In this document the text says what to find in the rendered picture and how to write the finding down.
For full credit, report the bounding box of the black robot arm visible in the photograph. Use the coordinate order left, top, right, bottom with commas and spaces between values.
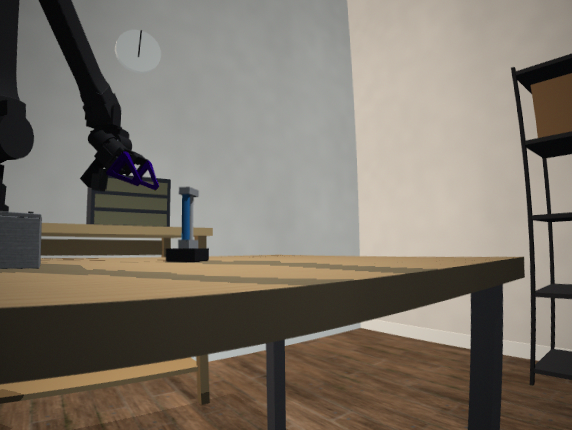
0, 0, 132, 191

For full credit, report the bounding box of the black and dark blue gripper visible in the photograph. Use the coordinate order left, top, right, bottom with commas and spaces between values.
102, 138, 159, 190

